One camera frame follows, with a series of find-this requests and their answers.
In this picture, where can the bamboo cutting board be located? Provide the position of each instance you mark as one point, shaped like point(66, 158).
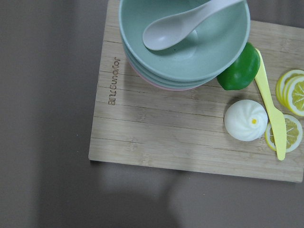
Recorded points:
point(139, 124)

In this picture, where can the pink bottom bowl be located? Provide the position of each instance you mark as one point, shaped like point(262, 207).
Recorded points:
point(154, 84)

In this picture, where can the green top bowl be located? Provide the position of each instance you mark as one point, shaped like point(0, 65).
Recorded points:
point(212, 47)

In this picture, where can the pale pink spoon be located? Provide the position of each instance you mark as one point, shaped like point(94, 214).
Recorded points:
point(170, 30)

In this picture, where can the white steamed bun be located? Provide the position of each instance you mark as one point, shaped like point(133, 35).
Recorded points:
point(246, 120)

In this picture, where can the green lime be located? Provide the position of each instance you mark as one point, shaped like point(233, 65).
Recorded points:
point(242, 72)

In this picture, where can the yellow plastic knife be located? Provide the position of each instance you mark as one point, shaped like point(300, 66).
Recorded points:
point(275, 116)

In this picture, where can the lemon slice stack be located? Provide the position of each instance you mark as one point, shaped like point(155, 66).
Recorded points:
point(289, 91)

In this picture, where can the lemon slice under knife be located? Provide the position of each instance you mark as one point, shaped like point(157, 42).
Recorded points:
point(294, 134)

